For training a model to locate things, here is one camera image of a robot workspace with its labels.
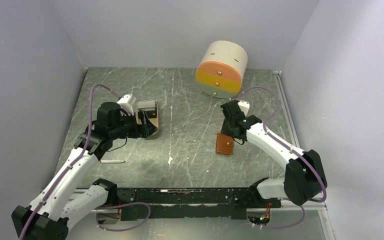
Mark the brown leather card holder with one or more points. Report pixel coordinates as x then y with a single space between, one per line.
224 144

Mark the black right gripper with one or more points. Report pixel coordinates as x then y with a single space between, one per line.
224 129

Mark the round mini drawer cabinet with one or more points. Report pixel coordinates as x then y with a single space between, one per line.
221 71

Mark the aluminium frame rail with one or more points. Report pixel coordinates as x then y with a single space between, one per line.
320 207

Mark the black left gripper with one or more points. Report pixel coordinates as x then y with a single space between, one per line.
144 130

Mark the stack of credit cards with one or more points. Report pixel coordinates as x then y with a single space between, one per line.
149 107

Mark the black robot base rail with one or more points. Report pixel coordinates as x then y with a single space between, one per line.
177 203

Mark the white pen on table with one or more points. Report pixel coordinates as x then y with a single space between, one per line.
112 161

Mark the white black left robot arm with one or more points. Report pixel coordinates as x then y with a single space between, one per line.
52 214

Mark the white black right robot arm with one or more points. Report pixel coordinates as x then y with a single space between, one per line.
304 176

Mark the beige oval card tray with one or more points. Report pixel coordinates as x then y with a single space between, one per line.
149 127

